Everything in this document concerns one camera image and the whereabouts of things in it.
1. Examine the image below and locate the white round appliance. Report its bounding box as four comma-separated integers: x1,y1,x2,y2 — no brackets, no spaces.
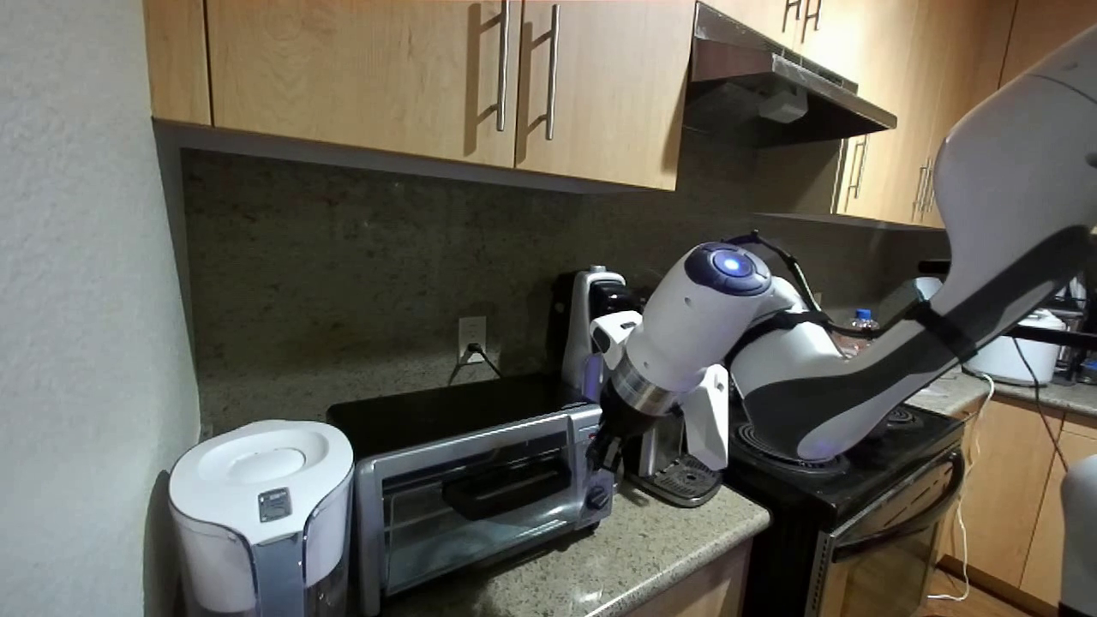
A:
166,413,359,617

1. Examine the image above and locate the black kitchen range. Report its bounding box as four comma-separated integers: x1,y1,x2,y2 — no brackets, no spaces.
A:
727,399,969,617

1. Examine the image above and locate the glass oven door black handle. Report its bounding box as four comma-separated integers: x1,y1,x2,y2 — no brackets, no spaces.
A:
375,436,594,600

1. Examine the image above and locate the steel range hood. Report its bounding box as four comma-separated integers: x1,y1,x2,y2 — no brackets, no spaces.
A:
681,4,900,148

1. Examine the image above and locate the white rice cooker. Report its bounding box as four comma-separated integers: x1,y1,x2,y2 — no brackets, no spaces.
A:
961,303,1072,386

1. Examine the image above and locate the white rounded appliance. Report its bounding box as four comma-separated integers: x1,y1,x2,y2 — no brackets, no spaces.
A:
1058,451,1097,617

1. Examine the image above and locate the silver black coffee maker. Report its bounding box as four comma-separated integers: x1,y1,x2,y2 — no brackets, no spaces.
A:
551,263,732,509

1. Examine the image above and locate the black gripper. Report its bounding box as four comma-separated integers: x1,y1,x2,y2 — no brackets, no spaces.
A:
584,391,656,515

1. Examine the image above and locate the white hanging cable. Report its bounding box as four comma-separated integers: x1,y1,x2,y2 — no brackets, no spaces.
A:
948,498,987,607

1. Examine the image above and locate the wooden base cabinet door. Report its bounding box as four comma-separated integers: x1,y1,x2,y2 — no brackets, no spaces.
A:
622,541,759,617

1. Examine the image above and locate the wooden wall cabinet end panel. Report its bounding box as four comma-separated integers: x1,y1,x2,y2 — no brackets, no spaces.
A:
139,0,216,129

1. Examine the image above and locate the white wall outlet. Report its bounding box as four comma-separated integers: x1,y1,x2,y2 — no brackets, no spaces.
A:
455,311,495,365

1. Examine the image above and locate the silver toaster oven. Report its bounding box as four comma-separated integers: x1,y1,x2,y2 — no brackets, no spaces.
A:
321,373,623,617

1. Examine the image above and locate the black power plug cable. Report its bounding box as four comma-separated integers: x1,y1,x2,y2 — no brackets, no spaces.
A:
446,340,508,386

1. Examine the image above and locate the large wooden wall cabinet door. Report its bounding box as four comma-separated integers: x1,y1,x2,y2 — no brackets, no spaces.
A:
201,0,522,172

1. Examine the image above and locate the narrow wooden wall cabinet door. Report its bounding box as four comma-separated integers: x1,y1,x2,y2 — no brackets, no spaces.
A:
514,0,700,194

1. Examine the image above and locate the wooden base cabinet with cables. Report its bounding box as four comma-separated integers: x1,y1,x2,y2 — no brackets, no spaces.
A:
938,391,1097,611

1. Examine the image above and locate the wooden corner wall cabinet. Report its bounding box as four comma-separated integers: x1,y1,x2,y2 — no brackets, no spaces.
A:
833,0,1023,229

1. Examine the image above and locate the long silver wall cabinet handle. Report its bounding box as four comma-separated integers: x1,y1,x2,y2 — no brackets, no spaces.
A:
471,0,514,135
522,0,567,143

